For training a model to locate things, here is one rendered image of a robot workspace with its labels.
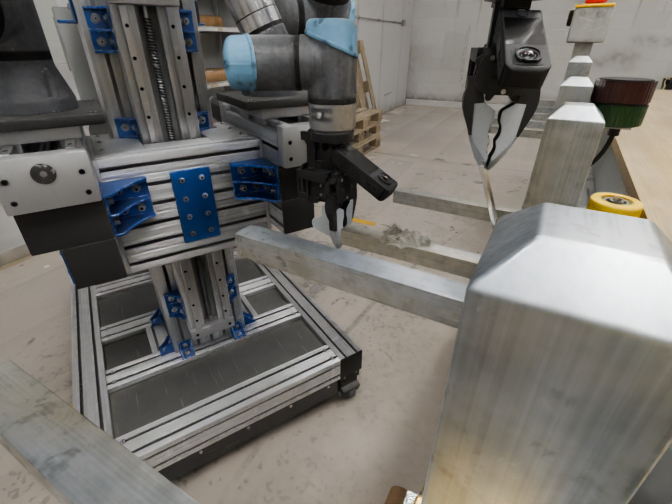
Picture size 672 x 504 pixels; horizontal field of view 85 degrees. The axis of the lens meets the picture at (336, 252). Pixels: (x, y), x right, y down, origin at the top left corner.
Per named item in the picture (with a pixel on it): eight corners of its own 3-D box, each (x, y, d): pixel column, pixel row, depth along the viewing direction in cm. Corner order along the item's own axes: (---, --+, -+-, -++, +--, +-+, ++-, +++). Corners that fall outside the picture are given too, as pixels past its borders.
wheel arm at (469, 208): (391, 206, 87) (393, 188, 85) (397, 201, 89) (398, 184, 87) (612, 251, 68) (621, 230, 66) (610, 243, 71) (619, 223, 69)
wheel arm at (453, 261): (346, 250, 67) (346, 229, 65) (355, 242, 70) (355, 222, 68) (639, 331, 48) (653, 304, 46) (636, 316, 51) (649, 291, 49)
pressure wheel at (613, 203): (598, 267, 67) (622, 208, 61) (562, 247, 73) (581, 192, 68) (630, 260, 69) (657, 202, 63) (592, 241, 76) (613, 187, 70)
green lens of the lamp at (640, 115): (583, 124, 44) (589, 104, 43) (582, 116, 49) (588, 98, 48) (644, 129, 41) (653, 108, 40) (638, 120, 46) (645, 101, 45)
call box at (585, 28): (564, 46, 81) (576, 3, 77) (565, 46, 86) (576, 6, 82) (602, 46, 78) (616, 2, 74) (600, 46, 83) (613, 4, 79)
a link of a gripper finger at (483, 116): (479, 160, 56) (491, 95, 52) (486, 172, 51) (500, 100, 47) (457, 159, 57) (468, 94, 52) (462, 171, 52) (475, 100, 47)
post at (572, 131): (446, 491, 49) (549, 104, 25) (453, 468, 52) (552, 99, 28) (473, 506, 47) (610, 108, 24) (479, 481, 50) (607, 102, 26)
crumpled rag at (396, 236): (371, 242, 61) (372, 229, 60) (387, 227, 67) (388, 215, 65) (423, 255, 58) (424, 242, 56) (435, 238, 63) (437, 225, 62)
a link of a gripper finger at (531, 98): (526, 135, 49) (544, 61, 45) (530, 137, 48) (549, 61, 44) (489, 134, 50) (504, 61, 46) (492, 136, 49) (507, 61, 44)
